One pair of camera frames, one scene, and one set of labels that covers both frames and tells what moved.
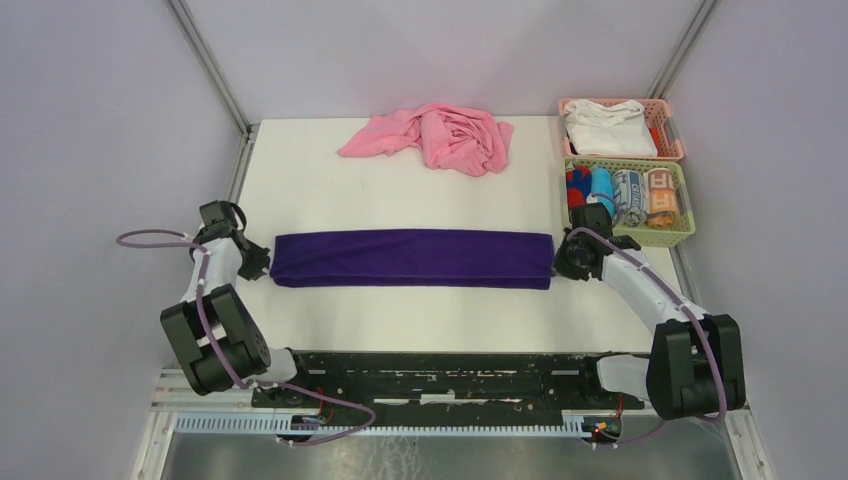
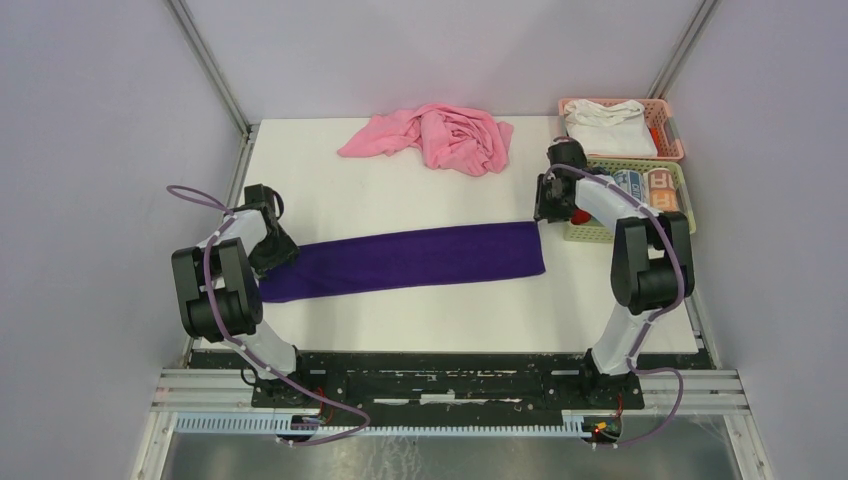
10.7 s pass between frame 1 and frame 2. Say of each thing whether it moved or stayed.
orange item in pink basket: stayed
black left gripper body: moved
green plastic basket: stayed
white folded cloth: stayed
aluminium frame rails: stayed
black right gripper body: moved
